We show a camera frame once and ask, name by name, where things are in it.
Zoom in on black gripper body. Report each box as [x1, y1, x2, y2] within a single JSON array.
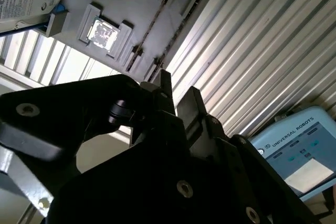
[[46, 146, 244, 224]]

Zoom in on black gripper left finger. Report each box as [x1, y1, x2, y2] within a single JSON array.
[[0, 69, 198, 218]]

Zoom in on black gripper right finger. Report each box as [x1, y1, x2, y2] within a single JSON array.
[[176, 86, 322, 224]]

